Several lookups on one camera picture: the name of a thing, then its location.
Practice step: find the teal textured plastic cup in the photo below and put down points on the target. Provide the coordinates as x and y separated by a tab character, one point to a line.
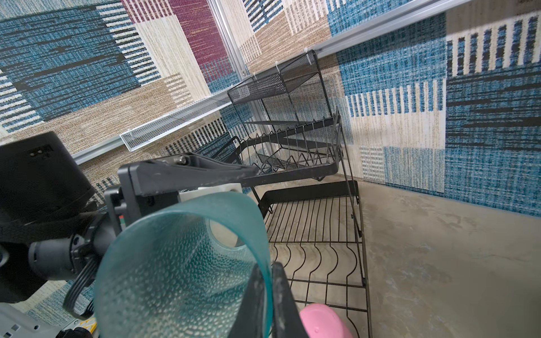
182	271

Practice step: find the black wire dish rack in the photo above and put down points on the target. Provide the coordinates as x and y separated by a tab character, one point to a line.
312	211

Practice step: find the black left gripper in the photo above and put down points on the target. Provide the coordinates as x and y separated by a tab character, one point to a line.
149	186

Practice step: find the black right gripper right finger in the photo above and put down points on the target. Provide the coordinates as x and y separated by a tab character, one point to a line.
286	319

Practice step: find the pink plastic cup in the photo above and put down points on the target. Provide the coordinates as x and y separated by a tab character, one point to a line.
320	321

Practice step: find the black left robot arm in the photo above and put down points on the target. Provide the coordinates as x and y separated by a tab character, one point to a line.
51	229

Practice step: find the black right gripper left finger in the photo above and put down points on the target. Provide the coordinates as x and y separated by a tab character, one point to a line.
252	318

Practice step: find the black mesh shelf unit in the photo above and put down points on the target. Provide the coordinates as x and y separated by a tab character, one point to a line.
290	93

